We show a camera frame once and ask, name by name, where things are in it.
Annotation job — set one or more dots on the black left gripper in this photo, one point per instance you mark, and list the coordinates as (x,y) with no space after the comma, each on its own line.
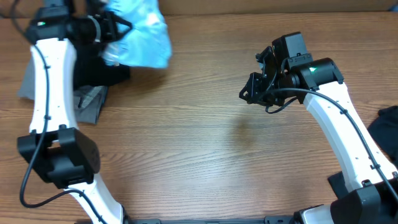
(106,20)

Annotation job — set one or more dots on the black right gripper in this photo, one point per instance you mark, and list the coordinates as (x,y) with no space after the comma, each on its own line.
(254,97)

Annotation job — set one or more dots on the light blue printed t-shirt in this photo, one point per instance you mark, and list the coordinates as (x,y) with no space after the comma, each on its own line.
(148,43)

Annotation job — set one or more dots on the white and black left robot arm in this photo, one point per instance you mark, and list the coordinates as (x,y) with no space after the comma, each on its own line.
(55,149)

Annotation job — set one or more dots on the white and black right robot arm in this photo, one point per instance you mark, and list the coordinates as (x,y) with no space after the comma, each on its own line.
(289,73)

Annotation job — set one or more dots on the black folded garment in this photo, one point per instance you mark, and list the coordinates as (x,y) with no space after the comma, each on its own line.
(91,70)

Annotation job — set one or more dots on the grey folded garment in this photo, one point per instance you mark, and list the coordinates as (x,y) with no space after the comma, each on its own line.
(88,100)

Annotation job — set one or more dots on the black cloth at table edge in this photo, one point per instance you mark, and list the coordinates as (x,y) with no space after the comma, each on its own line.
(337,184)

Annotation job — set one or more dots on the black cloth at right edge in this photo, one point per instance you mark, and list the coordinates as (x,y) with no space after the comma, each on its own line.
(384,131)

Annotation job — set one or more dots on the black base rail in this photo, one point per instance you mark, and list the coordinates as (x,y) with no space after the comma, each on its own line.
(214,220)

